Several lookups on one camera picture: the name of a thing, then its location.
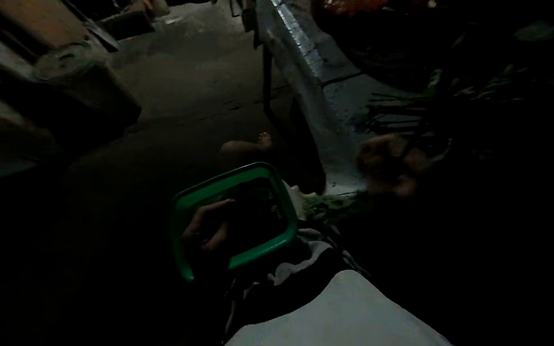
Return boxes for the person's left hand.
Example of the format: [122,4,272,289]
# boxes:
[182,198,236,253]

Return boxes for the person's right hand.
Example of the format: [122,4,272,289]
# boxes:
[356,134,432,199]

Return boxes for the bundle of thin green stems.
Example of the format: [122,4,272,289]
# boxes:
[366,91,443,159]

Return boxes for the green plastic basin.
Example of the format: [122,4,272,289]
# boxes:
[170,162,299,283]

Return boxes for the table with grey metallic cover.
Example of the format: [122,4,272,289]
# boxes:
[242,0,422,198]

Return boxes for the chopped green leaves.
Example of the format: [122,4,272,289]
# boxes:
[302,191,371,224]

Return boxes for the cream coloured bag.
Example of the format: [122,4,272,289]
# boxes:
[282,180,317,222]

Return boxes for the pile of leafy greens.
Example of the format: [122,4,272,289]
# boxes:
[424,62,554,109]

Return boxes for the red basin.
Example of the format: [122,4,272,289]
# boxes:
[310,0,390,25]

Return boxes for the person's body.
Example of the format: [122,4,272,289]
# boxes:
[224,269,454,346]

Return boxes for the bucket with lid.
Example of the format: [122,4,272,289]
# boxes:
[33,42,142,142]

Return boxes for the orange brown board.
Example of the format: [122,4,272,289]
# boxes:
[0,0,89,51]

